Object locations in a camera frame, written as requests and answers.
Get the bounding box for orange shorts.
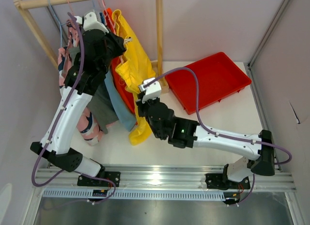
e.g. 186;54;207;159
104;8;135;114

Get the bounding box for yellow shorts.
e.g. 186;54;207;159
112;10;156;145

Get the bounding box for light blue shorts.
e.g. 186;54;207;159
110;66;137;131

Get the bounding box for grey shorts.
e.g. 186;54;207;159
69;47;119;135

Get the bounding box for pink patterned shorts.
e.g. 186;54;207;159
58;19;103;146

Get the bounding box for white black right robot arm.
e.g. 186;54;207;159
136;98;275;188

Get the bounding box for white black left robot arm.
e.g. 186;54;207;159
30;29;126;186

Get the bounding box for red plastic tray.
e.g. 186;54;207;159
165;52;251;115

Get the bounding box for wooden clothes rack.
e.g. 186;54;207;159
13;0;170;96

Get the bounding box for aluminium corner profile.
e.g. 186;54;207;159
247;0;293;69

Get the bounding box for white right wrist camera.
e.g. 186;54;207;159
138;78;162;103

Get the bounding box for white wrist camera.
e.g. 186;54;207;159
74;10;109;33
138;78;162;103

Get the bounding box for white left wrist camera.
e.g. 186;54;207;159
74;10;109;33

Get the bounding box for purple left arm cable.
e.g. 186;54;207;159
31;12;117;205

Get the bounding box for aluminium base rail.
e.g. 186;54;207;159
32;164;297;193

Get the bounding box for white cable duct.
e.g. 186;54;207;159
43;188;225;201

